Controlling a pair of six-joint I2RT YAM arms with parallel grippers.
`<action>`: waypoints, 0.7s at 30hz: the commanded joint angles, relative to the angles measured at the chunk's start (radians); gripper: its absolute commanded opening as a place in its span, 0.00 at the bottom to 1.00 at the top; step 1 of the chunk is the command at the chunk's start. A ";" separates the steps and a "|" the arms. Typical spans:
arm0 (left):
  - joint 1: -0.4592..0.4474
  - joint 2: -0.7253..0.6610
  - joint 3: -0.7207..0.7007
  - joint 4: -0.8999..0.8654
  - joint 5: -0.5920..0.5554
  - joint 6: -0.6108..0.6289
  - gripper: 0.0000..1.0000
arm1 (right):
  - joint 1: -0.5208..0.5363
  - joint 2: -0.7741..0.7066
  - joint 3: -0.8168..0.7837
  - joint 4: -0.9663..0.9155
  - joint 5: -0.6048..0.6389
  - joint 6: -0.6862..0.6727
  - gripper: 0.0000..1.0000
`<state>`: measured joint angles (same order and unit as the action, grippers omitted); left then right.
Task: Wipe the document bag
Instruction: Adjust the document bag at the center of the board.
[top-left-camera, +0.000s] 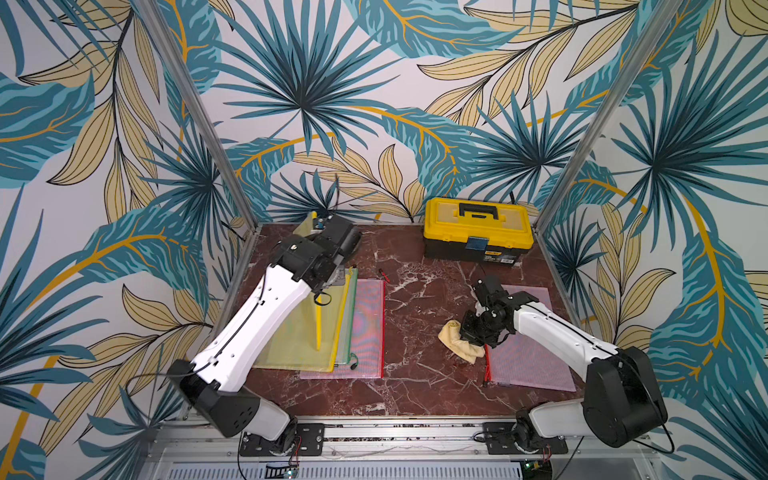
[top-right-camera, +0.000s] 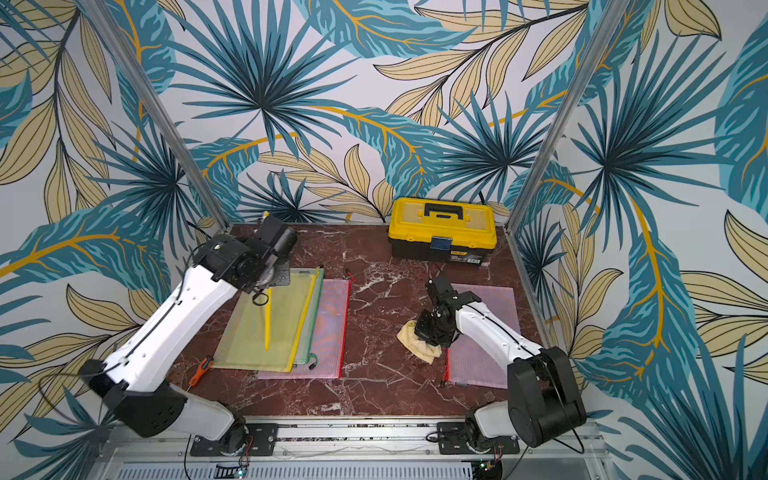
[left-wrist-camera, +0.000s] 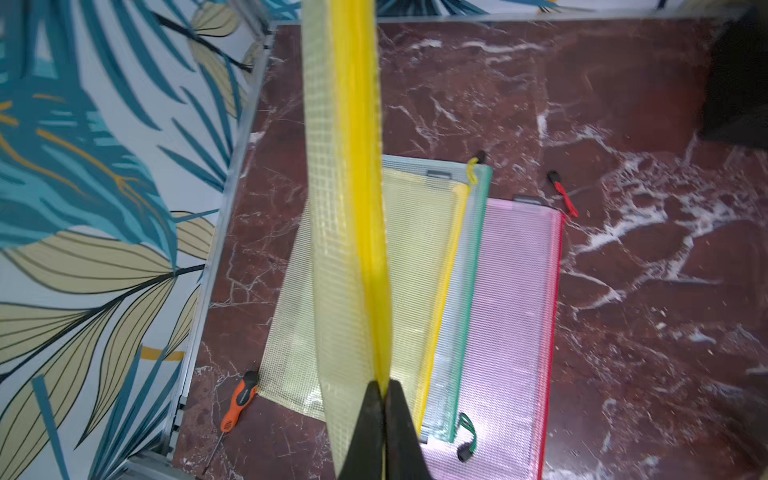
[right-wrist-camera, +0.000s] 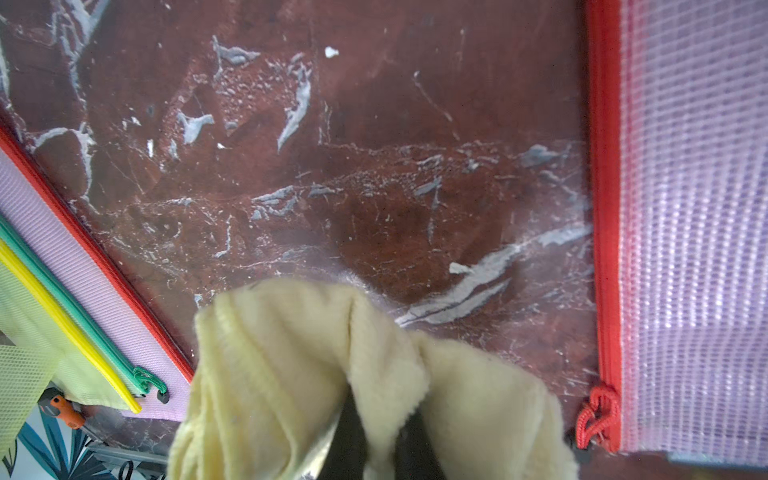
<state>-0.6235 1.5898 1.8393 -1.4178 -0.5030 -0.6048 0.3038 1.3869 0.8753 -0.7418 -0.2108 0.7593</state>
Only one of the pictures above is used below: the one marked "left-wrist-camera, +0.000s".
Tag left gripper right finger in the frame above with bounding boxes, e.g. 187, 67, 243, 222
384, 379, 432, 480

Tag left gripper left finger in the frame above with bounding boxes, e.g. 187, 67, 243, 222
338, 381, 384, 480

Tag pink red-zip mesh bag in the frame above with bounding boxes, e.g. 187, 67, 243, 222
423, 195, 566, 479

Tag yellow mesh document bag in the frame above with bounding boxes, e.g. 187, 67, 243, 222
301, 1, 393, 468

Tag green-zip clear mesh bag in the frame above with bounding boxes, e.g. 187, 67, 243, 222
384, 155, 492, 446

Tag yellow-green mesh document bag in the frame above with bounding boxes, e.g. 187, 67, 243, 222
260, 168, 470, 425

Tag yellow black toolbox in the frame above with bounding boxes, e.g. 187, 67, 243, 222
700, 7, 767, 150

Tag orange handled screwdriver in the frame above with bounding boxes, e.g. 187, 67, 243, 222
201, 371, 260, 476

